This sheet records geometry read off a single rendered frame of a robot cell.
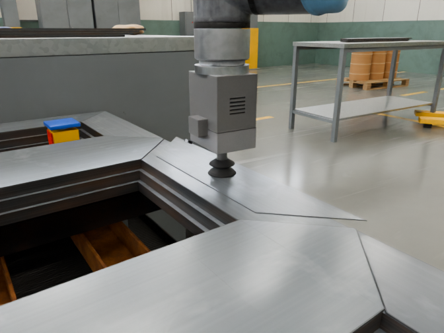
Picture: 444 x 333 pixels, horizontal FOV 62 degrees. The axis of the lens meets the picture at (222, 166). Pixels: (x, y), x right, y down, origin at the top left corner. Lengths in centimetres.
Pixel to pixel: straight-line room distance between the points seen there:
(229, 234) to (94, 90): 75
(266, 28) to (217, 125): 1145
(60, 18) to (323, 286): 844
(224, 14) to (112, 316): 36
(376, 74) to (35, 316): 799
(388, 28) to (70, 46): 1116
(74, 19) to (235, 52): 824
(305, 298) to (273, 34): 1186
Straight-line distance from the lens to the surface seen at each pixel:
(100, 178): 62
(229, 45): 49
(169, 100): 117
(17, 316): 34
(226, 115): 49
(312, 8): 47
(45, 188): 61
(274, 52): 1217
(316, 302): 32
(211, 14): 49
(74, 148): 73
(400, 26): 1171
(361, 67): 783
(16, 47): 103
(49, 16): 860
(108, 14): 890
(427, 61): 1129
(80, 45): 106
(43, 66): 104
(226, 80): 49
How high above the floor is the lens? 107
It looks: 20 degrees down
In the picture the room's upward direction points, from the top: straight up
